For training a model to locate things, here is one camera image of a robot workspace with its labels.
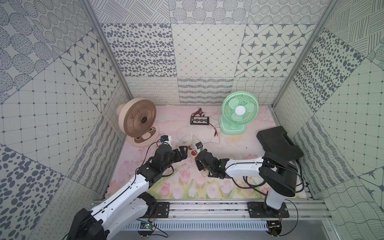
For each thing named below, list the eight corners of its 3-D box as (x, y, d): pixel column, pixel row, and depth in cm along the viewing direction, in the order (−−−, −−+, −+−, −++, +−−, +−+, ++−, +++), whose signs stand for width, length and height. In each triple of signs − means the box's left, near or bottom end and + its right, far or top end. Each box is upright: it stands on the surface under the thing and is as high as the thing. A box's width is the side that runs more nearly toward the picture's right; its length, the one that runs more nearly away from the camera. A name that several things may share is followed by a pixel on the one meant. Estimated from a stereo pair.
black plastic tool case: (276, 167, 89) (279, 163, 86) (255, 136, 104) (257, 132, 100) (301, 158, 93) (305, 154, 89) (278, 129, 107) (281, 125, 103)
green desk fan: (219, 136, 104) (226, 105, 80) (218, 123, 112) (223, 91, 88) (247, 136, 104) (262, 105, 80) (244, 123, 112) (257, 91, 88)
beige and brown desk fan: (134, 152, 96) (111, 120, 71) (141, 129, 108) (124, 95, 83) (155, 152, 96) (140, 120, 71) (159, 129, 108) (148, 95, 83)
